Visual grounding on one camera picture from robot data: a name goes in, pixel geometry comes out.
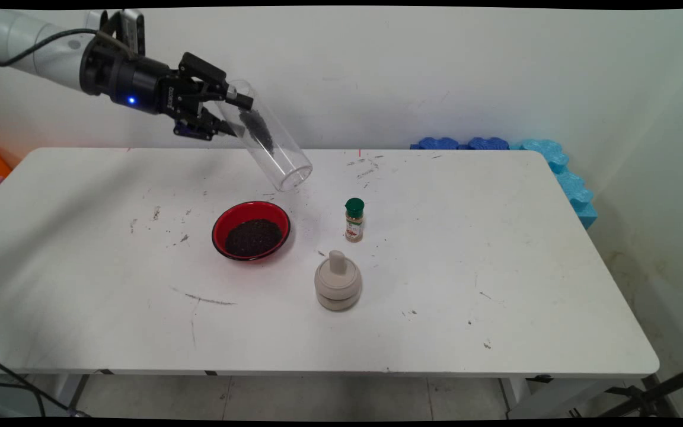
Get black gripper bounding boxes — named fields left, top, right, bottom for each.
left=79, top=44, right=255, bottom=142

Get black seeds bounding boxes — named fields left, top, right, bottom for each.
left=238, top=109, right=275, bottom=156
left=225, top=219, right=283, bottom=257

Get clear plastic jar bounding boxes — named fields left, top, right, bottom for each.
left=214, top=79, right=314, bottom=193

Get red bowl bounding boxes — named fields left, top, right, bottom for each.
left=212, top=201, right=291, bottom=262

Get spice bottle green cap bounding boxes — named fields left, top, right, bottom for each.
left=344, top=197, right=366, bottom=243

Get beige mortar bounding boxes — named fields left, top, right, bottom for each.
left=314, top=260, right=363, bottom=312

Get dark blue foam mat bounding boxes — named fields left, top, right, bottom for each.
left=410, top=137, right=459, bottom=150

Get blue cloth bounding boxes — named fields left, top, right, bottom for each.
left=459, top=137, right=510, bottom=151

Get white table leg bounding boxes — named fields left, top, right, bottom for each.
left=51, top=374, right=90, bottom=416

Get light blue foam mat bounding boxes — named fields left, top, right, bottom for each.
left=510, top=139, right=598, bottom=230

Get black tripod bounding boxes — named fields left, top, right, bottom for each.
left=570, top=361, right=683, bottom=419

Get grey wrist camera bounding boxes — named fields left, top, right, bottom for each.
left=119, top=9, right=145, bottom=55

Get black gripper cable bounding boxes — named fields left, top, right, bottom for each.
left=0, top=28, right=123, bottom=67

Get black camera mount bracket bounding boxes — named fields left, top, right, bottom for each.
left=97, top=11, right=126, bottom=57

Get black hanging cable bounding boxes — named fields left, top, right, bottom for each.
left=0, top=351, right=90, bottom=419

